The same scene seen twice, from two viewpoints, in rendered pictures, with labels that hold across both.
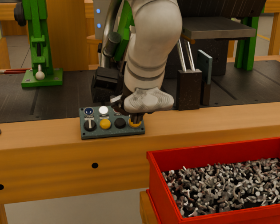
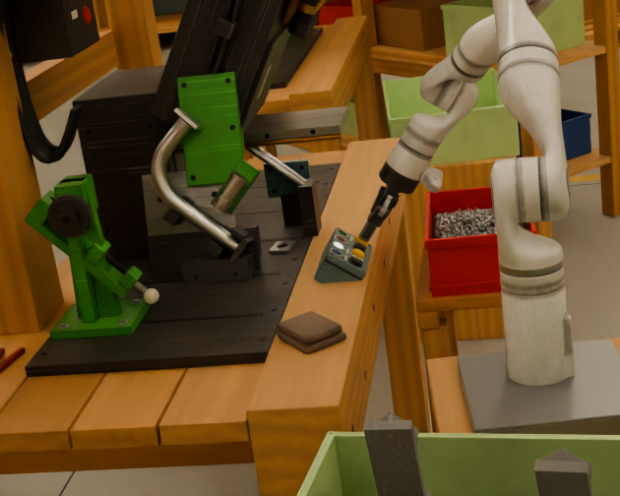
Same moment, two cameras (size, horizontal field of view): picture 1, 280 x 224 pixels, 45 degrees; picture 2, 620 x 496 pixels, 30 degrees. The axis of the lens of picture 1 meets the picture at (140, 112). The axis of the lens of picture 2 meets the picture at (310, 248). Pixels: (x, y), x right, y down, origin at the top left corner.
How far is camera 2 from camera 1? 2.06 m
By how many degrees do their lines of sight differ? 64
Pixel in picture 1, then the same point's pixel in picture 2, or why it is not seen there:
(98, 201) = not seen: outside the picture
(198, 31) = (340, 123)
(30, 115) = (266, 314)
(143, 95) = (432, 174)
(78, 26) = not seen: hidden behind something
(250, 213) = not seen: hidden behind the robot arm
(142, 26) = (471, 100)
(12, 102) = (200, 333)
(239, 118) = (359, 211)
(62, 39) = (35, 258)
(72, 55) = (47, 282)
